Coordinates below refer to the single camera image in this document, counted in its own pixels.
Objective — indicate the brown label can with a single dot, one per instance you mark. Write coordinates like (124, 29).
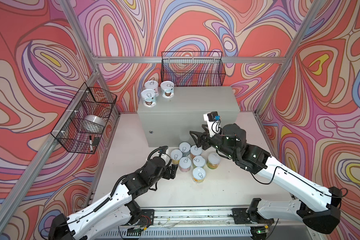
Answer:
(149, 98)
(167, 89)

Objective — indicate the yellow green label can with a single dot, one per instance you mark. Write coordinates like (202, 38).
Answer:
(213, 161)

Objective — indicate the black wire basket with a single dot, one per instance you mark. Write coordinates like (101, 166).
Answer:
(193, 68)
(73, 134)

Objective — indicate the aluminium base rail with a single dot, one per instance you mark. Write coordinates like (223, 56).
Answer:
(185, 223)

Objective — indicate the black wire basket back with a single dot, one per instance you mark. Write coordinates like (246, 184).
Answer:
(193, 68)

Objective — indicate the black wire basket left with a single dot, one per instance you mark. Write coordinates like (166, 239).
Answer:
(73, 134)

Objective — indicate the pink label can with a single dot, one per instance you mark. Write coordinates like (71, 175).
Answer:
(153, 85)
(185, 164)

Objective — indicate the yellow label can front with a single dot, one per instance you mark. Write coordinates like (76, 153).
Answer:
(199, 174)

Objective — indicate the grey metal cabinet box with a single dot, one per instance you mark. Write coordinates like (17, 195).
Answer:
(169, 122)

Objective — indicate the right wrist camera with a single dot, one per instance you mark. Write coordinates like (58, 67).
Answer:
(213, 121)

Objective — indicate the black marker pen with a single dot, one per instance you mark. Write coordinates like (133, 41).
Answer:
(91, 144)

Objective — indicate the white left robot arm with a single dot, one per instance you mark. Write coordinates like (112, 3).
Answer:
(118, 208)

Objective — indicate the orange label can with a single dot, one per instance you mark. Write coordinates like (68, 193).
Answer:
(195, 151)

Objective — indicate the blue label can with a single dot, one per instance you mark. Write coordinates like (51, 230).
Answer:
(185, 148)

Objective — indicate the silver tape roll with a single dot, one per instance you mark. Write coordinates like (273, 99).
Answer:
(96, 120)

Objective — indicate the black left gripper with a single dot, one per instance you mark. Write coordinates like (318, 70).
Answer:
(168, 175)

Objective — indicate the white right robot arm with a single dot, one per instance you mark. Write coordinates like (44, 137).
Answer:
(316, 206)

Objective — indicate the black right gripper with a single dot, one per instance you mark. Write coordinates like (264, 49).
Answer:
(204, 136)

